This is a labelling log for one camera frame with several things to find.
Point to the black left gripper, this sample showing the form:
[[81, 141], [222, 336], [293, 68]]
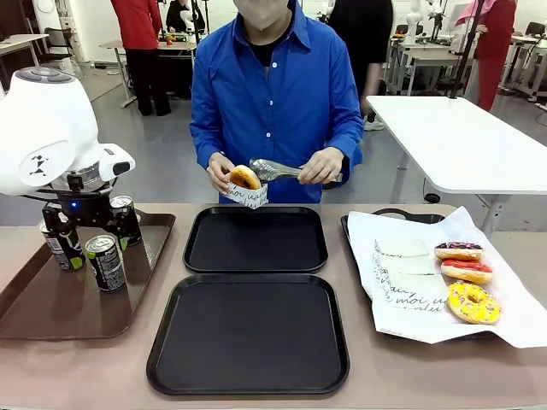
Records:
[[83, 209]]

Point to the black green Pepsi can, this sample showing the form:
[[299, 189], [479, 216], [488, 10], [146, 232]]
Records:
[[106, 267], [64, 256], [121, 200]]

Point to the plain glazed donut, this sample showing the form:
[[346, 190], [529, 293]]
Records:
[[244, 177]]

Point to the metal serving tongs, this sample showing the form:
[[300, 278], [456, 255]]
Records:
[[273, 168]]

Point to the chocolate sprinkle donut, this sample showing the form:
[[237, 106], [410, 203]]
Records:
[[459, 251]]

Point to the red frosted donut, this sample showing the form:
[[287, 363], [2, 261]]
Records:
[[466, 271]]

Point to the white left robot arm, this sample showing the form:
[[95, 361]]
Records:
[[42, 128]]

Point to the right forearm in blue sleeve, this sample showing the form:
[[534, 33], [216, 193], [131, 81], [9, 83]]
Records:
[[205, 141]]

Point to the left forearm in blue sleeve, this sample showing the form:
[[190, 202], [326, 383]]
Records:
[[347, 141]]

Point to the person's right hand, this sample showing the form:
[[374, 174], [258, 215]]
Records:
[[219, 171]]

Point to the person's left hand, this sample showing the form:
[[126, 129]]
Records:
[[322, 167]]

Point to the brown plastic tray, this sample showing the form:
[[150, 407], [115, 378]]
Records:
[[64, 312]]

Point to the small black plastic tray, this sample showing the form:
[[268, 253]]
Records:
[[256, 243]]

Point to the wooden background table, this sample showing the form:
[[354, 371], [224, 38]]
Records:
[[115, 44]]

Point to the black office chair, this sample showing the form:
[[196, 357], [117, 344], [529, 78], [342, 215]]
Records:
[[57, 42]]

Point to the person in red top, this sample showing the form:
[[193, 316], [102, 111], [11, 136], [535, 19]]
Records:
[[141, 34]]

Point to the large black plastic tray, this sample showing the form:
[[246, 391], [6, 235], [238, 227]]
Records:
[[248, 337]]

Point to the person in blue shirt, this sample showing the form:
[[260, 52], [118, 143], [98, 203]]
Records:
[[273, 107]]

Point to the beige face mask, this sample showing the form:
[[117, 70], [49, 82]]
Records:
[[265, 15]]

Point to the person in black clothes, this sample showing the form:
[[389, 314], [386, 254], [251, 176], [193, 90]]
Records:
[[363, 34]]

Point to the white table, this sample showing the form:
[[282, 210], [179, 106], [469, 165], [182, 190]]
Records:
[[461, 141]]

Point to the yellow frosted sprinkle donut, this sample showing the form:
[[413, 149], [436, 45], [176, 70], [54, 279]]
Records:
[[463, 309]]

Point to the black stand pole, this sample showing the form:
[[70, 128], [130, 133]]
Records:
[[466, 51]]

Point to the white paper sheet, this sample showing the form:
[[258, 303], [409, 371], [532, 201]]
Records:
[[513, 307]]

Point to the person in red dress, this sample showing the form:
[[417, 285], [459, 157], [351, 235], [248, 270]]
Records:
[[493, 42]]

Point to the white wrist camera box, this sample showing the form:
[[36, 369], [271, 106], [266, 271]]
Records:
[[113, 160]]

